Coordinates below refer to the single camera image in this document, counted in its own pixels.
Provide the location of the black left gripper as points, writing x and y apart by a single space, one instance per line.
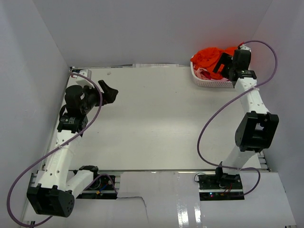
109 94

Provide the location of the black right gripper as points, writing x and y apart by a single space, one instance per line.
225 59

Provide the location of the orange t shirt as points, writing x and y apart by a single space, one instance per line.
207 58

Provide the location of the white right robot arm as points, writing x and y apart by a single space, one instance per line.
258 126

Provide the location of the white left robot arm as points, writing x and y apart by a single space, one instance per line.
54 194

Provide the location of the light pink t shirt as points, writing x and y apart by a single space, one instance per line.
203 74

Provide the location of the white perforated laundry basket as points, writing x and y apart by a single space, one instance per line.
209 83

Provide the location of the black table label sticker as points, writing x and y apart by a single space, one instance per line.
80 71

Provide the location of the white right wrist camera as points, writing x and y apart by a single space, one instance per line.
243 46

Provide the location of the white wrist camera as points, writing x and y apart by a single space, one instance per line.
243 46
85 82

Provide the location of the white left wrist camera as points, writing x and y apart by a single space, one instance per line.
85 82

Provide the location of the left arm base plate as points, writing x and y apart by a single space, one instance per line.
102 189

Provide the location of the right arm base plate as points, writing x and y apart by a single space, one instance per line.
210 189

